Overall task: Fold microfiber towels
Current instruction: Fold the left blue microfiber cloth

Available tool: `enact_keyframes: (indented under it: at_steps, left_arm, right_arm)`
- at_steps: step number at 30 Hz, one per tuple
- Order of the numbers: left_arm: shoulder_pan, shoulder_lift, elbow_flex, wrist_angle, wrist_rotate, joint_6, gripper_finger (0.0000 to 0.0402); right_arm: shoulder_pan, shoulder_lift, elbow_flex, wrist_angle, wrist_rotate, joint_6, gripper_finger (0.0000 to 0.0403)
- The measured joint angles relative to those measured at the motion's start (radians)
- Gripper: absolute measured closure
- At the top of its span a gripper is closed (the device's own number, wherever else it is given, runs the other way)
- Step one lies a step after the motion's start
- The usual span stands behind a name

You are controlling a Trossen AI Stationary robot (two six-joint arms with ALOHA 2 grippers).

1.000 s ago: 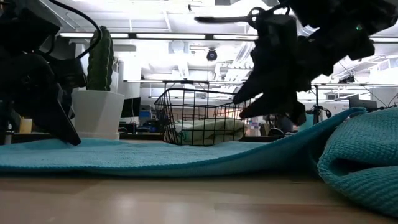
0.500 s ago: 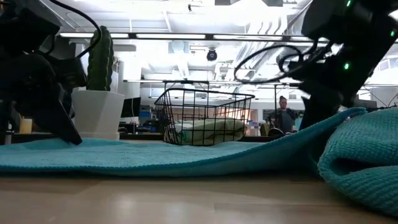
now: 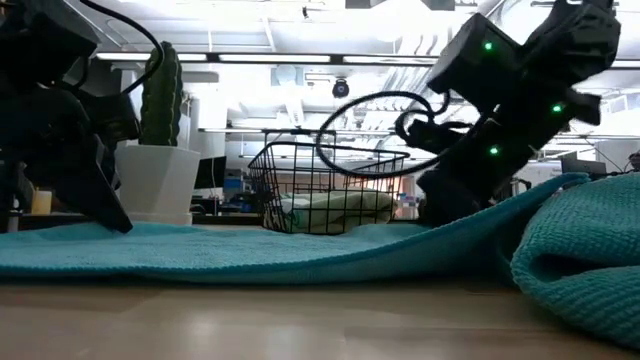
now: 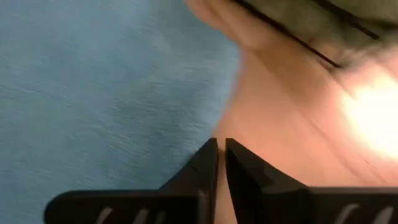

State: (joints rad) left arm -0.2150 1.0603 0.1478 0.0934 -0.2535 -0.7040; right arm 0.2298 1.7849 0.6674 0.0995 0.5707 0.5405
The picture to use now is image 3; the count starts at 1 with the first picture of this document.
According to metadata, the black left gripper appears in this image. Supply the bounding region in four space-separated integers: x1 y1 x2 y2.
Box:
0 82 135 235

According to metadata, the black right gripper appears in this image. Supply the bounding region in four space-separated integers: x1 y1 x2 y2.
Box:
417 123 537 229

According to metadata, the green microfiber towel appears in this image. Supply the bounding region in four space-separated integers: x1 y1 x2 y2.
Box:
279 189 399 235

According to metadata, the teal microfiber towel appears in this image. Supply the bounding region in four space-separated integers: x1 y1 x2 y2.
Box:
0 172 591 286
509 172 640 350

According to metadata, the black wire basket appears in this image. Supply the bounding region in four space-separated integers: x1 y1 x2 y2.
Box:
247 141 412 236

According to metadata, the pale yellow cup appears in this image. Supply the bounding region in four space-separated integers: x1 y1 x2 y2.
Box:
31 189 53 216

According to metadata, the white hexagonal plant pot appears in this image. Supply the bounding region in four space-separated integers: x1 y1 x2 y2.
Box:
113 144 202 226

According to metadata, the black computer monitor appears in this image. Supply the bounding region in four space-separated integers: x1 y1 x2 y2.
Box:
193 155 228 190
560 151 608 176

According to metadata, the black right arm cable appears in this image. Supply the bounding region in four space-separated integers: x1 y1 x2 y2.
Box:
314 90 481 179

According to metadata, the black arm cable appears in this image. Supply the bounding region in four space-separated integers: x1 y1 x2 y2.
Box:
79 0 165 96
314 90 481 179

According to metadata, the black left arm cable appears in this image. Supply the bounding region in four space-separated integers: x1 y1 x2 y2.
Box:
79 0 165 96

